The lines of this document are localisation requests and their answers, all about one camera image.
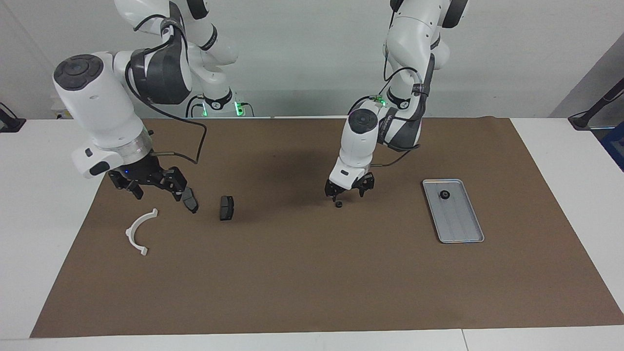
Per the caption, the blue box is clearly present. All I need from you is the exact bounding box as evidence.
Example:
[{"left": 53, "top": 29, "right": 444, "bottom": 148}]
[{"left": 601, "top": 122, "right": 624, "bottom": 172}]

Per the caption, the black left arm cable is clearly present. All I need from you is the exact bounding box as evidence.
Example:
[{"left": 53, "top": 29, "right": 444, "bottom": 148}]
[{"left": 373, "top": 49, "right": 434, "bottom": 167}]

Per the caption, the grey metal tray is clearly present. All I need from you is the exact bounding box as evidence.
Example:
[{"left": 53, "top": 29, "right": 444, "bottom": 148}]
[{"left": 422, "top": 179, "right": 485, "bottom": 244}]

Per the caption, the white wall socket box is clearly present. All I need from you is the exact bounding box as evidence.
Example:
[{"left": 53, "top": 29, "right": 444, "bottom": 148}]
[{"left": 50, "top": 95, "right": 74, "bottom": 120}]

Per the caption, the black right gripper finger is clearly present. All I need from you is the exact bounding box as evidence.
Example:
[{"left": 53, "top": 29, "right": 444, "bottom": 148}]
[
  {"left": 165, "top": 167, "right": 187, "bottom": 203},
  {"left": 108, "top": 172, "right": 145, "bottom": 200}
]

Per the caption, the dark grey curved brake pad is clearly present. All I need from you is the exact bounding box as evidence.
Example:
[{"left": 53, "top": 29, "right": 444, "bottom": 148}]
[{"left": 181, "top": 188, "right": 199, "bottom": 214}]

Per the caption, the black base cable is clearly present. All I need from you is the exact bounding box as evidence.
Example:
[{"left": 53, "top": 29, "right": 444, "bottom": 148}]
[{"left": 348, "top": 94, "right": 378, "bottom": 116}]

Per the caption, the brown table mat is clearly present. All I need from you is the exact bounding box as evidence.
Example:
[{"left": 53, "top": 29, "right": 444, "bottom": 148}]
[{"left": 29, "top": 117, "right": 624, "bottom": 338}]

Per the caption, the white curved plastic bracket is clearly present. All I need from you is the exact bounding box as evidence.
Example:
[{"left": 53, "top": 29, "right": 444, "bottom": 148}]
[{"left": 125, "top": 208, "right": 159, "bottom": 256}]

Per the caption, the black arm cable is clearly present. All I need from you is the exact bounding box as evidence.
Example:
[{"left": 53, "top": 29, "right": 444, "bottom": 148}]
[
  {"left": 124, "top": 15, "right": 208, "bottom": 165},
  {"left": 373, "top": 49, "right": 434, "bottom": 167}
]

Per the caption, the black table clamp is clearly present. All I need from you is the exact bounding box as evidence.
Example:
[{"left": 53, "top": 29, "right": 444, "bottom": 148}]
[{"left": 0, "top": 101, "right": 26, "bottom": 133}]

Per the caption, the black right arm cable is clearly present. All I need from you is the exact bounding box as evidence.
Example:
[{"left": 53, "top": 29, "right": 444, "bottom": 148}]
[{"left": 124, "top": 15, "right": 208, "bottom": 165}]

